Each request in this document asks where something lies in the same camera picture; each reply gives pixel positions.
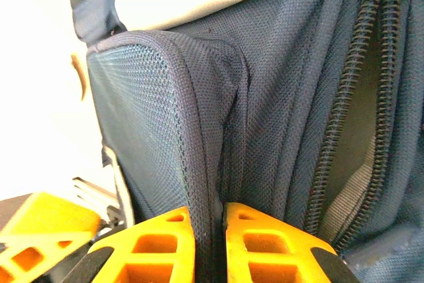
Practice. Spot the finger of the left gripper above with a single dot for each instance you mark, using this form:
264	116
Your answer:
49	216

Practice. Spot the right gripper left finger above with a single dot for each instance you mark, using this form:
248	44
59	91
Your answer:
155	250

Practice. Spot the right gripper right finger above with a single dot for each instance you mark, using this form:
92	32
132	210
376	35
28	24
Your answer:
271	250

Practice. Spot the navy blue backpack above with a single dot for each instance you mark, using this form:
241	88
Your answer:
265	97

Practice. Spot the aluminium table frame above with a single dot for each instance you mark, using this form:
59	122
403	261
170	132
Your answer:
96	193

